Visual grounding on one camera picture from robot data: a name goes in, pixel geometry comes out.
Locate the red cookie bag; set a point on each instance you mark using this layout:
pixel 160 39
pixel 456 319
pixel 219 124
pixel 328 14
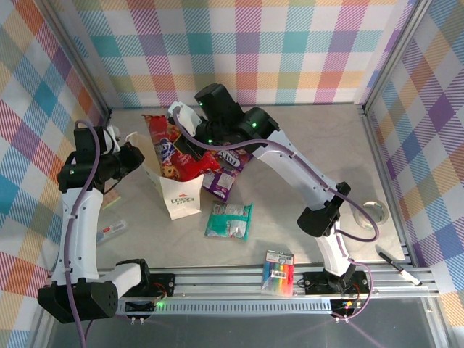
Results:
pixel 185 163

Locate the purple snack packet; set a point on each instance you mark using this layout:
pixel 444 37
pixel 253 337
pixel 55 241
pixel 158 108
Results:
pixel 221 185

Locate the white paper bag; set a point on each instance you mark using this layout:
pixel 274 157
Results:
pixel 181 203

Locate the teal candy packet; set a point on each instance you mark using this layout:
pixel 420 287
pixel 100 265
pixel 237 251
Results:
pixel 228 221

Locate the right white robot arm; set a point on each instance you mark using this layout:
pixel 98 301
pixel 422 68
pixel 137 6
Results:
pixel 290 174

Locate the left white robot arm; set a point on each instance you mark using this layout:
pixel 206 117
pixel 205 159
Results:
pixel 87 232

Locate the pastel sticky note pad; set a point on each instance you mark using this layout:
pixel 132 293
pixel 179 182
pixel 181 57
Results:
pixel 111 198

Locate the clear toothbrush pack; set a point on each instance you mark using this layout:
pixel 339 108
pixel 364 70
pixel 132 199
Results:
pixel 116 227

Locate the colourful highlighter pack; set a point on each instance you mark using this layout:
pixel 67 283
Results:
pixel 278 273

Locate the clear tape roll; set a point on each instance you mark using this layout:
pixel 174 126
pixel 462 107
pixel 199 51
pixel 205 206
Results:
pixel 371 215

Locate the black marker pen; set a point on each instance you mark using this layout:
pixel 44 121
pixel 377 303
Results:
pixel 395 265

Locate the aluminium frame post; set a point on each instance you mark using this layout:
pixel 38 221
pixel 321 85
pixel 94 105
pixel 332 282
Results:
pixel 395 54
pixel 82 58

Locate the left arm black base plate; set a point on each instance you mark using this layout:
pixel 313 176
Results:
pixel 163 284

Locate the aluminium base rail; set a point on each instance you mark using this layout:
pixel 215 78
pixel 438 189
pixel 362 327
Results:
pixel 224 279

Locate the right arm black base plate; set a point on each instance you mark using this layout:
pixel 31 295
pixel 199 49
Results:
pixel 315 282

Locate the aluminium side rail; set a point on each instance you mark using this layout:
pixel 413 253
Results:
pixel 384 174

